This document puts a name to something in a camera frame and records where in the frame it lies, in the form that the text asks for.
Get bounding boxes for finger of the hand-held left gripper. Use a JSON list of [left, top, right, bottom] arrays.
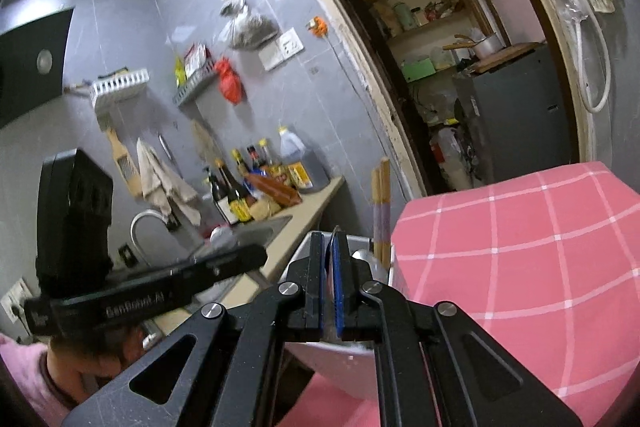
[[167, 243, 269, 295]]

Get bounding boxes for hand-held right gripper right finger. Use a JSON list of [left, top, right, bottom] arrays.
[[331, 231, 583, 427]]

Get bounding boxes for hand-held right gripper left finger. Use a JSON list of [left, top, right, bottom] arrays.
[[62, 231, 328, 427]]

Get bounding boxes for large silver spoon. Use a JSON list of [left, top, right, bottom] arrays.
[[352, 248, 392, 284]]

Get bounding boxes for white utensil holder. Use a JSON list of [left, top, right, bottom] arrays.
[[285, 230, 399, 407]]

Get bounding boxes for wooden chopstick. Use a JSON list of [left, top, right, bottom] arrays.
[[379, 157, 394, 266], [370, 166, 384, 260]]

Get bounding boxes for person's left forearm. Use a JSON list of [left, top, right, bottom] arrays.
[[0, 332, 72, 423]]

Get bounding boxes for person's left hand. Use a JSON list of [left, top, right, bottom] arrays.
[[47, 326, 147, 408]]

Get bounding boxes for steel sink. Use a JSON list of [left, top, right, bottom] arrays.
[[197, 214, 294, 260]]

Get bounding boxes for dark sauce bottle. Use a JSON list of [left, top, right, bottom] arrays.
[[214, 159, 254, 224], [202, 166, 241, 228]]

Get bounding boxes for silver faucet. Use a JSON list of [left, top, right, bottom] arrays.
[[130, 209, 202, 267]]

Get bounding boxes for wooden grater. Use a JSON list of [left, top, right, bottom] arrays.
[[104, 126, 144, 198]]

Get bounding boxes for red snack packet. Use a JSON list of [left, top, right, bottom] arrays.
[[244, 172, 304, 208]]

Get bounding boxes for beige hanging towel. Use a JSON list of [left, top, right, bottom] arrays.
[[135, 137, 202, 229]]

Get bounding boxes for large cooking oil jug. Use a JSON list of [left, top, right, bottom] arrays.
[[278, 125, 331, 193]]

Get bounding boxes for white plastic basket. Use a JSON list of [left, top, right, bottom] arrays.
[[90, 68, 150, 110]]

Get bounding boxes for black range hood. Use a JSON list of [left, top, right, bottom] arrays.
[[0, 0, 76, 128]]

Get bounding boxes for white plastic bag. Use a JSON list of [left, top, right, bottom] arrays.
[[434, 127, 474, 190]]

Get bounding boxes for red plastic bag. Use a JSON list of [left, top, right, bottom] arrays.
[[214, 56, 247, 106]]

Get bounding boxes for pink checked tablecloth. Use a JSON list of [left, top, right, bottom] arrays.
[[280, 161, 640, 427]]

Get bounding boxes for red white packet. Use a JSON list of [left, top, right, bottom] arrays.
[[183, 42, 211, 78]]

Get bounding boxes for green box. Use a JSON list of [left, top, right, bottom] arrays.
[[401, 58, 437, 83]]

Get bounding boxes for hanging clear bags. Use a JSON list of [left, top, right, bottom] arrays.
[[219, 0, 281, 51]]

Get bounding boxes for grey fridge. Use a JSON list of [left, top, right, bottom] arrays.
[[452, 44, 574, 186]]

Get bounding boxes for green jar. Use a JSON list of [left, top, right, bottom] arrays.
[[392, 1, 419, 33]]

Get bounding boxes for metal pot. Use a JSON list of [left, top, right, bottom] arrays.
[[454, 32, 504, 60]]

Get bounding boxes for wooden cutting board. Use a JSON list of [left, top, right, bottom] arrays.
[[472, 41, 547, 74]]

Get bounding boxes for grey wall shelf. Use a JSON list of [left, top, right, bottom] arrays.
[[172, 71, 222, 108]]

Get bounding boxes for white wall switch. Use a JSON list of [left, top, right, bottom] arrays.
[[259, 47, 286, 72]]

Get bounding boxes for white wall socket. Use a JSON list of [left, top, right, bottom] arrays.
[[277, 28, 305, 58]]

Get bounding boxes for wooden door frame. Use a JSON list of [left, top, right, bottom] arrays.
[[256, 0, 597, 200]]

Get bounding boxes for white hose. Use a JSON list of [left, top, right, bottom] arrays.
[[564, 0, 614, 114]]

